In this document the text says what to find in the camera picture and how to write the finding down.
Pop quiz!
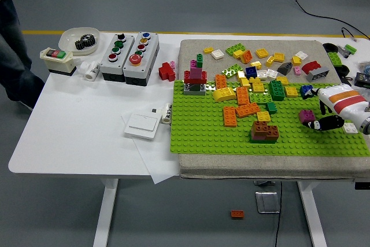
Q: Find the green toy baseplate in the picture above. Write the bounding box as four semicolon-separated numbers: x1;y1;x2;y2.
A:
169;80;370;157

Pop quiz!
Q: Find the black metal gear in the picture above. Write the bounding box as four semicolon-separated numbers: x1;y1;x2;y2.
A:
75;34;97;50

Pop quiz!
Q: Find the black box device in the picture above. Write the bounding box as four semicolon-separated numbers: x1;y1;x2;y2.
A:
354;72;370;88

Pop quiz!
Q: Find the dark green small brick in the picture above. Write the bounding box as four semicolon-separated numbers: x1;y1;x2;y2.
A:
265;101;279;115

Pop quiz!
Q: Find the metal floor socket plate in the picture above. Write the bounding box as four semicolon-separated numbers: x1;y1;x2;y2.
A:
254;190;282;215

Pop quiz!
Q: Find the white pipe fitting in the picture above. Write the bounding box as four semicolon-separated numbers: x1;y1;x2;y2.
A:
79;60;102;81

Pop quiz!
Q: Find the dark grey sloped brick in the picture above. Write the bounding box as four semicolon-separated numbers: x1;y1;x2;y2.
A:
277;62;297;76

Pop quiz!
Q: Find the lime green flat plate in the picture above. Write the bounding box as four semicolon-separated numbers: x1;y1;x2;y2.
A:
249;92;273;104

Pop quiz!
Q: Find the grey emergency stop box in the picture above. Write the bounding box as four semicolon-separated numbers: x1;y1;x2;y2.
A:
123;31;161;87

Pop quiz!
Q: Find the white table leg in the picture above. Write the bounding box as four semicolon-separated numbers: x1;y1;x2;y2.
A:
92;178;120;247
297;181;328;247

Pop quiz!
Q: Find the yellow curved toy brick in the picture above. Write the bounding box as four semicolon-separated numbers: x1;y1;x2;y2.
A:
212;86;236;103

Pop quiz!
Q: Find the red curved toy brick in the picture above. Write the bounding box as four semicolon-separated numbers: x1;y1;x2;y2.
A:
301;60;321;75

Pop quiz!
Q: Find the long black floor cable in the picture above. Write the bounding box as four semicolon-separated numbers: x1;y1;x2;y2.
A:
287;0;370;40

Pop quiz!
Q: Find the plastic bag with blue parts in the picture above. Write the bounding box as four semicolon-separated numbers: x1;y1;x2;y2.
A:
356;60;370;76

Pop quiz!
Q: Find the red toy brick cluster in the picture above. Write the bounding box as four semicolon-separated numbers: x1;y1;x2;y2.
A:
158;61;177;82

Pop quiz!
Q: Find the grey four-button control box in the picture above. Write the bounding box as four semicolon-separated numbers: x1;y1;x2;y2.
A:
99;32;136;83

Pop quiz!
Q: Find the dark green tall toy brick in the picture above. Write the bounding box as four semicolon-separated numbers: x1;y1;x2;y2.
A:
268;79;287;102

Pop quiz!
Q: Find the cream red-green switch box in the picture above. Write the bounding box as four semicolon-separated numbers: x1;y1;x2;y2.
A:
39;47;77;77

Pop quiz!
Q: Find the black cable with connector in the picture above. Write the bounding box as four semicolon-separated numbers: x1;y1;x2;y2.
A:
341;27;370;42

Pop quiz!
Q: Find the lime green 2x4 brick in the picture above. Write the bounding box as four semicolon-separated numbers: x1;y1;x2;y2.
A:
221;64;244;80
225;43;247;57

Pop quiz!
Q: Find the green 2x4 toy brick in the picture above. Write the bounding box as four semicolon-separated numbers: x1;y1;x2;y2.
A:
327;51;343;67

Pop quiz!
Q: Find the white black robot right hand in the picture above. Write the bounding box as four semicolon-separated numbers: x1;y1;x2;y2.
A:
302;84;370;132

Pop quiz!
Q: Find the black hanging cable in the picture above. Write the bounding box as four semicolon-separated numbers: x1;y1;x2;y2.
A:
273;181;283;247

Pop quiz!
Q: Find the person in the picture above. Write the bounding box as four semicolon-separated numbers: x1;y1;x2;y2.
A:
0;0;46;112

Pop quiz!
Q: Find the white paper sheet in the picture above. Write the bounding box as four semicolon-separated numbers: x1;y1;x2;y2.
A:
120;113;182;185

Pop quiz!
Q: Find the white plastic bowl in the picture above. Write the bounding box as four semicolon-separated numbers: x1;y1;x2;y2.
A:
58;27;101;57

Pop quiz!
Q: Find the multicolour toy brick tower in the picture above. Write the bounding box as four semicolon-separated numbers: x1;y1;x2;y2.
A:
183;53;208;97

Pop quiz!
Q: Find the white wall switch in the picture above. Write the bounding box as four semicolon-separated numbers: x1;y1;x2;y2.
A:
124;112;162;141

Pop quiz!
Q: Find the grey toy brick with holes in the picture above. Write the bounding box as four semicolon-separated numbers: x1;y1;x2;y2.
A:
306;67;331;83

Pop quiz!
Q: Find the magenta 2x2 toy brick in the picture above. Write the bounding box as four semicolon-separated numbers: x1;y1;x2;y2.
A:
298;109;316;123

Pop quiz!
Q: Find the white labelled roll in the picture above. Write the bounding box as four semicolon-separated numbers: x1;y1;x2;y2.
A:
161;102;173;125

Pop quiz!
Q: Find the brown pink green brick stack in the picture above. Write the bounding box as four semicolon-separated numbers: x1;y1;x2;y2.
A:
249;119;280;143

